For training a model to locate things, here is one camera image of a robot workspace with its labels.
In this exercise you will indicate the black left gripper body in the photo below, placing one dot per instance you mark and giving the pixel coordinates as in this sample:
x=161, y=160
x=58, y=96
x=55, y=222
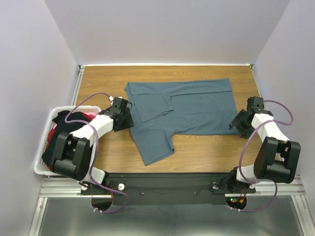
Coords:
x=127, y=122

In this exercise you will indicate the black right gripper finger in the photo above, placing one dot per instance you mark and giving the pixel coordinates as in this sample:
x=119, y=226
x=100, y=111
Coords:
x=233, y=124
x=241, y=115

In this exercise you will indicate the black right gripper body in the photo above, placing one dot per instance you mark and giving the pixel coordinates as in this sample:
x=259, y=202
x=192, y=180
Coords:
x=243, y=126

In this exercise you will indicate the blue-grey t-shirt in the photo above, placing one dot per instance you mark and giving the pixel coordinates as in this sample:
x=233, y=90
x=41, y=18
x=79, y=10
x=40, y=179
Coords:
x=160, y=110

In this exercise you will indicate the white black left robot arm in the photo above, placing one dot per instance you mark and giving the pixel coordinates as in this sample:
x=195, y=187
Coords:
x=75, y=152

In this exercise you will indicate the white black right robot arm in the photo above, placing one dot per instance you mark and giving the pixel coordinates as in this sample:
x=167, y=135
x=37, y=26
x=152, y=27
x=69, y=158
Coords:
x=277, y=158

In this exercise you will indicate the black t-shirt in basket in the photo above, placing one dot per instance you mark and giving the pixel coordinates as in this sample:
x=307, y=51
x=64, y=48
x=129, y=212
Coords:
x=67, y=128

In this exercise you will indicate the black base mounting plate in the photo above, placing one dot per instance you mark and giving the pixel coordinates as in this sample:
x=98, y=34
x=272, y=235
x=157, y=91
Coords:
x=168, y=189

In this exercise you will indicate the red t-shirt in basket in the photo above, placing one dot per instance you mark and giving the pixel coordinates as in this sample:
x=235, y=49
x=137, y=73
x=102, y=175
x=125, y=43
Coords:
x=52, y=138

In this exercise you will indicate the white plastic laundry basket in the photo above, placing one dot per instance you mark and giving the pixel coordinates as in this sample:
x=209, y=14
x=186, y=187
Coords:
x=40, y=167

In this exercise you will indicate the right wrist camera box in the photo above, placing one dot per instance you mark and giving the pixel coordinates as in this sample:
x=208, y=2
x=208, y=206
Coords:
x=255, y=104

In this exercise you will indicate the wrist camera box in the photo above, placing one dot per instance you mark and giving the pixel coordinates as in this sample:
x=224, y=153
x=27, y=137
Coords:
x=119, y=105
x=255, y=104

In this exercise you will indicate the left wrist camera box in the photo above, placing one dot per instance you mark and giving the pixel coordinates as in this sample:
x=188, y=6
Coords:
x=119, y=105

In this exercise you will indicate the aluminium left side rail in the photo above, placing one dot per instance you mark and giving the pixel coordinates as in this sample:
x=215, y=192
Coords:
x=77, y=84

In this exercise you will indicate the aluminium front frame rail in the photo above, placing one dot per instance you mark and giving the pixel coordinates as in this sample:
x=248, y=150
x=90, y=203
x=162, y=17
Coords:
x=64, y=187

